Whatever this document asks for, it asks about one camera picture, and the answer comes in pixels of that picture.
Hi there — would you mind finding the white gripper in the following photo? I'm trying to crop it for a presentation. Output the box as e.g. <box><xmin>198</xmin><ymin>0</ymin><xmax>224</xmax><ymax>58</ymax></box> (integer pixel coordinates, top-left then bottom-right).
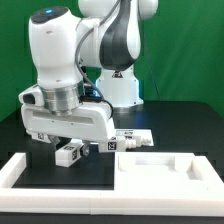
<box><xmin>21</xmin><ymin>102</ymin><xmax>115</xmax><ymax>157</ymax></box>

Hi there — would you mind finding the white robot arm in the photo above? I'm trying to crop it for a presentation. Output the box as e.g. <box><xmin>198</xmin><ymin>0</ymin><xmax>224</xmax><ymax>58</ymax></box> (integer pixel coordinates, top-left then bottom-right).
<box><xmin>19</xmin><ymin>0</ymin><xmax>158</xmax><ymax>152</ymax></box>

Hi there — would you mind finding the white tag sheet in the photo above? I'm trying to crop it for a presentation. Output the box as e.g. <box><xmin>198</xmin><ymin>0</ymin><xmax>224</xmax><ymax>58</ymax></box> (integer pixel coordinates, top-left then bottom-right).
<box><xmin>116</xmin><ymin>129</ymin><xmax>154</xmax><ymax>147</ymax></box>

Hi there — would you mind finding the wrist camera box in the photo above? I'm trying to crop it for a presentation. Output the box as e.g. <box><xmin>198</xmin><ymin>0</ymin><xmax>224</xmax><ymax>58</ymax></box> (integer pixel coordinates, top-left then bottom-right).
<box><xmin>19</xmin><ymin>84</ymin><xmax>44</xmax><ymax>107</ymax></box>

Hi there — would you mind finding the white U-shaped fence frame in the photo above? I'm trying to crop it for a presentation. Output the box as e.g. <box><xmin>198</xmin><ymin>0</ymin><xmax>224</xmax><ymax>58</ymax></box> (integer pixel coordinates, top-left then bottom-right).
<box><xmin>0</xmin><ymin>153</ymin><xmax>224</xmax><ymax>217</ymax></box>

